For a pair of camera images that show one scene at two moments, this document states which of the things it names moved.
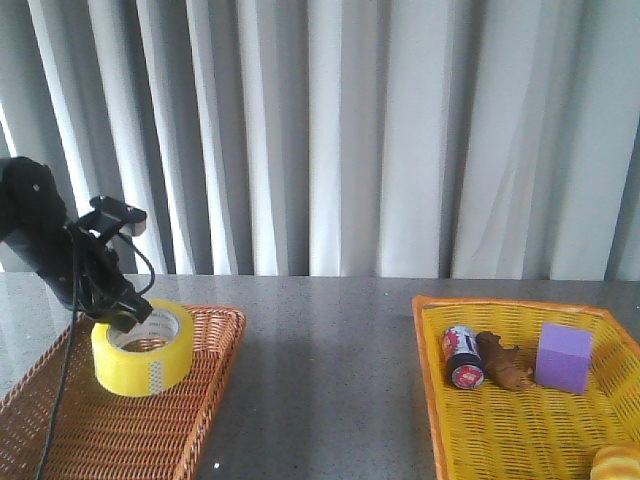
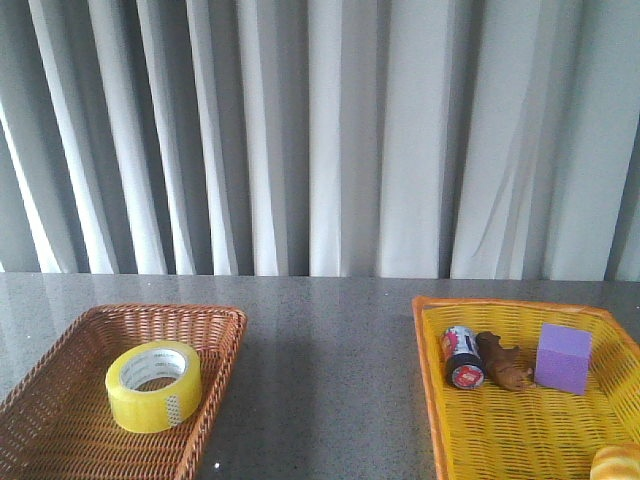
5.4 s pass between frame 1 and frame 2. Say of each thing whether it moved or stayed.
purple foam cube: stayed
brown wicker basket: stayed
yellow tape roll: moved
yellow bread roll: stayed
